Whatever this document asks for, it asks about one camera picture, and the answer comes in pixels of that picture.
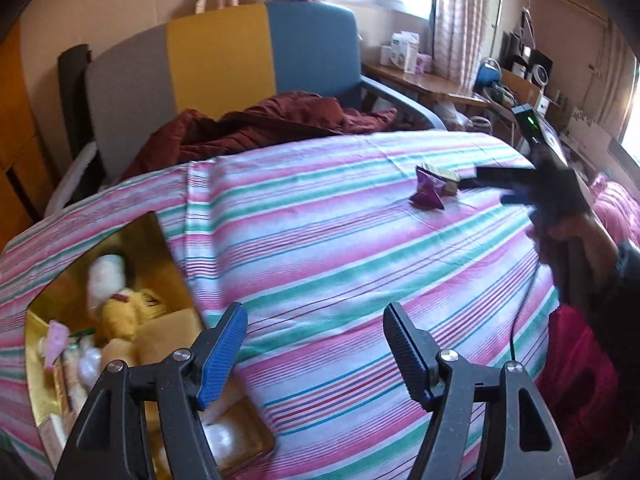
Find maroon jacket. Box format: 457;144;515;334
117;91;401;183

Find white printed box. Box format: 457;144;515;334
390;31;421;73

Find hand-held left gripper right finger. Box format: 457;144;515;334
382;302;576;480

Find pink quilt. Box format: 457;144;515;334
585;175;640;261

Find person's right hand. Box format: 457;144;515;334
536;211;620;282

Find striped tablecloth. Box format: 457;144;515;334
0;130;566;480

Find red cloth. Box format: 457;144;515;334
537;305;626;461

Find blue bag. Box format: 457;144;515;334
475;58;502;88

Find cardboard box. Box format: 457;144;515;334
500;67;543;111

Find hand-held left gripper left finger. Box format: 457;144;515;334
52;302;249;480

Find black stereo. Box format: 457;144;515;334
502;32;553;83

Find white socks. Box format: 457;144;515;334
87;254;126;311

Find gold tin tray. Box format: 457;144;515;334
25;211;276;478

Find tan bread slice packet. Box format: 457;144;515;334
205;380;261;426

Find black rolled mat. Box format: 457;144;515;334
57;44;108;181

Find wooden side table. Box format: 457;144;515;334
362;60;493;126

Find white cotton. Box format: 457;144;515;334
202;420;251;466

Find wooden wardrobe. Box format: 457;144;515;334
0;20;56;241

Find person's right forearm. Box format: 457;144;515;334
580;240;640;466

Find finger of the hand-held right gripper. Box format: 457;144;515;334
459;166;540;191
500;188;540;207

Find grey yellow blue armchair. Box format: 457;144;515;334
42;1;446;211

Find yellow plush toy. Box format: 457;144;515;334
100;287;171;346

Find black cable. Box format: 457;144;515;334
510;240;543;363

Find purple foil packet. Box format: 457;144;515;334
409;167;446;211

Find beige sponge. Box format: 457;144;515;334
135;307;208;366

